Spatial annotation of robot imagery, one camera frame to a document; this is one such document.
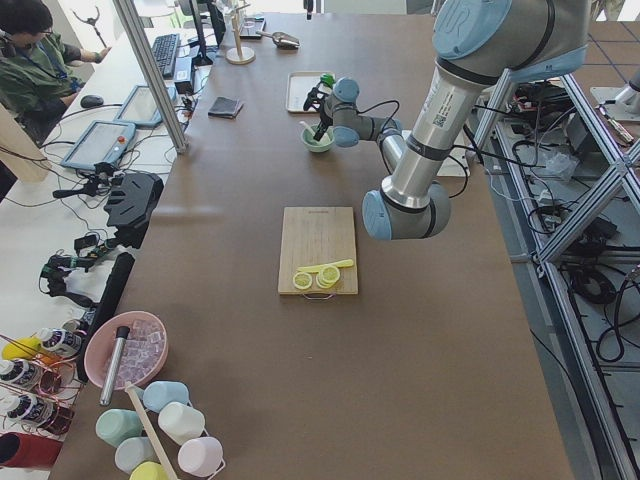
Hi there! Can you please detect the teach pendant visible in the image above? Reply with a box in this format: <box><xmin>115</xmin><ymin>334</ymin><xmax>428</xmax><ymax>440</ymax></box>
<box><xmin>114</xmin><ymin>85</ymin><xmax>162</xmax><ymax>129</ymax></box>
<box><xmin>60</xmin><ymin>121</ymin><xmax>136</xmax><ymax>171</ymax></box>

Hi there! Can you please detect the mint green bowl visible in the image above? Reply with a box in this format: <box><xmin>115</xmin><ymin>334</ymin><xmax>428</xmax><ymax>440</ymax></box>
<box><xmin>300</xmin><ymin>124</ymin><xmax>334</xmax><ymax>153</ymax></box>

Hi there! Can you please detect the light blue cup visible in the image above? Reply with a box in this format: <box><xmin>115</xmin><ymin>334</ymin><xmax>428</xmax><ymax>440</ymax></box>
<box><xmin>143</xmin><ymin>380</ymin><xmax>190</xmax><ymax>413</ymax></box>

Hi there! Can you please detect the seated person green jacket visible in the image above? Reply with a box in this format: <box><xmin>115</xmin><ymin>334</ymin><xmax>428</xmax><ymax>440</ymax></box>
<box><xmin>1</xmin><ymin>1</ymin><xmax>110</xmax><ymax>143</ymax></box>

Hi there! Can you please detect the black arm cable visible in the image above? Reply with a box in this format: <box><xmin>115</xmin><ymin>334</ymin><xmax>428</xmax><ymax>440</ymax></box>
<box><xmin>358</xmin><ymin>99</ymin><xmax>546</xmax><ymax>200</ymax></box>

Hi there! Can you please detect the pale blue cup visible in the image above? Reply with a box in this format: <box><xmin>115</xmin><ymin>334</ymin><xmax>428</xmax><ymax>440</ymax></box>
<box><xmin>114</xmin><ymin>437</ymin><xmax>158</xmax><ymax>474</ymax></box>

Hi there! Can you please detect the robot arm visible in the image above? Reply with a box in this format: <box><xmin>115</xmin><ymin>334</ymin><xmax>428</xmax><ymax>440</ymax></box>
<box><xmin>303</xmin><ymin>1</ymin><xmax>590</xmax><ymax>240</ymax></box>
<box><xmin>590</xmin><ymin>71</ymin><xmax>639</xmax><ymax>123</ymax></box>

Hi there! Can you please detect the pink bowl with ice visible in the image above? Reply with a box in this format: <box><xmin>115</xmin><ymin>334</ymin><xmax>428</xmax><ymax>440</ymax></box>
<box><xmin>83</xmin><ymin>311</ymin><xmax>169</xmax><ymax>390</ymax></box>

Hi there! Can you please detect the white ceramic spoon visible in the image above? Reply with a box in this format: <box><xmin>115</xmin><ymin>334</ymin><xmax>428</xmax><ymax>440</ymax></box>
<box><xmin>298</xmin><ymin>120</ymin><xmax>315</xmax><ymax>135</ymax></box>

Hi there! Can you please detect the yellow cup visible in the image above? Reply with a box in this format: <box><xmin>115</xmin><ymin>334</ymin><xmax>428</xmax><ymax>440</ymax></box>
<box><xmin>129</xmin><ymin>461</ymin><xmax>168</xmax><ymax>480</ymax></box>

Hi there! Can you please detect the black bracket device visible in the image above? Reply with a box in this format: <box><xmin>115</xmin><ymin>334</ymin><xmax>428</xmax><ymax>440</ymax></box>
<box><xmin>104</xmin><ymin>172</ymin><xmax>164</xmax><ymax>249</ymax></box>

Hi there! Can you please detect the grey folded cloth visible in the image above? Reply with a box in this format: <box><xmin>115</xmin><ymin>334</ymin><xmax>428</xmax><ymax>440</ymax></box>
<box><xmin>207</xmin><ymin>96</ymin><xmax>244</xmax><ymax>119</ymax></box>

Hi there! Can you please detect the green lime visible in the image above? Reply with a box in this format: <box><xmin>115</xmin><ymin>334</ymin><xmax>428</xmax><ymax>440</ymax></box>
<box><xmin>320</xmin><ymin>73</ymin><xmax>335</xmax><ymax>88</ymax></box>

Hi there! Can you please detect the aluminium frame post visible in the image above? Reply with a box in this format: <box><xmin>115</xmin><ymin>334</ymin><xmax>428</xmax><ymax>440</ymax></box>
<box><xmin>113</xmin><ymin>0</ymin><xmax>188</xmax><ymax>154</ymax></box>

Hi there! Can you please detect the metal cylinder black cap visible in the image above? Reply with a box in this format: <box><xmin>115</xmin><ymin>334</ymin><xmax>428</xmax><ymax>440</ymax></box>
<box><xmin>99</xmin><ymin>326</ymin><xmax>130</xmax><ymax>407</ymax></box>

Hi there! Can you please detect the teach pendant near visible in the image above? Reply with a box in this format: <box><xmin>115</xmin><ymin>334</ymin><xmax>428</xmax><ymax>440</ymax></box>
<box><xmin>60</xmin><ymin>121</ymin><xmax>136</xmax><ymax>171</ymax></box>

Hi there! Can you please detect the black bar on desk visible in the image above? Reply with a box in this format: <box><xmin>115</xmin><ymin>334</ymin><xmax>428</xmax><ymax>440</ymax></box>
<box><xmin>76</xmin><ymin>252</ymin><xmax>135</xmax><ymax>384</ymax></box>

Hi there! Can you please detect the wooden cup stand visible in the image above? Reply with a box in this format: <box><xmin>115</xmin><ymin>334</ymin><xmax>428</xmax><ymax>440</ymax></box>
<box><xmin>217</xmin><ymin>1</ymin><xmax>255</xmax><ymax>65</ymax></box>

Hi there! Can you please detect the metal scoop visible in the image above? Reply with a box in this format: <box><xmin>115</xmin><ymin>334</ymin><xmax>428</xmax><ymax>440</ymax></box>
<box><xmin>257</xmin><ymin>30</ymin><xmax>300</xmax><ymax>50</ymax></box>

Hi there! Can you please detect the pink cup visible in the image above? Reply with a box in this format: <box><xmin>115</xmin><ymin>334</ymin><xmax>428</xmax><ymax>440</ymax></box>
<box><xmin>177</xmin><ymin>436</ymin><xmax>225</xmax><ymax>477</ymax></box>

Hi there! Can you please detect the wooden cutting board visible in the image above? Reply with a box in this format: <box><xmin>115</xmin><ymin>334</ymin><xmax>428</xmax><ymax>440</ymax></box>
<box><xmin>278</xmin><ymin>206</ymin><xmax>359</xmax><ymax>296</ymax></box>

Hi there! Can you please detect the mint green cup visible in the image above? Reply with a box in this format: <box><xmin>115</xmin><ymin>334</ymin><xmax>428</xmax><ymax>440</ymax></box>
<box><xmin>95</xmin><ymin>409</ymin><xmax>143</xmax><ymax>448</ymax></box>

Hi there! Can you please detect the black computer mouse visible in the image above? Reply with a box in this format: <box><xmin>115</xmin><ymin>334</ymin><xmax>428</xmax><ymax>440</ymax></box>
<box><xmin>80</xmin><ymin>95</ymin><xmax>104</xmax><ymax>109</ymax></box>

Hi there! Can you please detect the lemon slice stack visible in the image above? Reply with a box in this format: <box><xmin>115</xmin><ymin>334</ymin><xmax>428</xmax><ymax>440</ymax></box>
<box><xmin>316</xmin><ymin>265</ymin><xmax>341</xmax><ymax>289</ymax></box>

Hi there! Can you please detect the black monitor stand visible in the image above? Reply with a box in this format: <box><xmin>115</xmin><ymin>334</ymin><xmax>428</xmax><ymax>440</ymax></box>
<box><xmin>189</xmin><ymin>0</ymin><xmax>226</xmax><ymax>67</ymax></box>

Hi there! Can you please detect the yellow plastic knife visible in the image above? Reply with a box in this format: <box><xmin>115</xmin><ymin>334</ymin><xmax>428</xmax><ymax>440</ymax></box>
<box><xmin>296</xmin><ymin>258</ymin><xmax>355</xmax><ymax>273</ymax></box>

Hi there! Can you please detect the black keyboard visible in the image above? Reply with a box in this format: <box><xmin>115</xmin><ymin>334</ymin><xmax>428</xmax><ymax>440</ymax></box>
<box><xmin>151</xmin><ymin>34</ymin><xmax>180</xmax><ymax>79</ymax></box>

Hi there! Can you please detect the teach pendant far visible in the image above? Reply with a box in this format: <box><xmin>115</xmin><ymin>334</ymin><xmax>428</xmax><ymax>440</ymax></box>
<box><xmin>114</xmin><ymin>85</ymin><xmax>162</xmax><ymax>129</ymax></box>

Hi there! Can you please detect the white wire cup rack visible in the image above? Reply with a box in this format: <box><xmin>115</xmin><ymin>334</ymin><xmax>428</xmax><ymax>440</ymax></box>
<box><xmin>187</xmin><ymin>397</ymin><xmax>226</xmax><ymax>474</ymax></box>

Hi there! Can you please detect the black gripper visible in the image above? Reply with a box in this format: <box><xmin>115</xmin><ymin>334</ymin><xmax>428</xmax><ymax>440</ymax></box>
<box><xmin>303</xmin><ymin>86</ymin><xmax>333</xmax><ymax>141</ymax></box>

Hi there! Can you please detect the white cup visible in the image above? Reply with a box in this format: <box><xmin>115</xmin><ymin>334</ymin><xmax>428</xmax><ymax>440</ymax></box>
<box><xmin>158</xmin><ymin>402</ymin><xmax>206</xmax><ymax>445</ymax></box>

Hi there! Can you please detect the cream rabbit tray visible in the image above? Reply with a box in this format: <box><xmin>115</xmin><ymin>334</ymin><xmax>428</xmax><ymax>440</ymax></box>
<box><xmin>285</xmin><ymin>70</ymin><xmax>335</xmax><ymax>114</ymax></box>

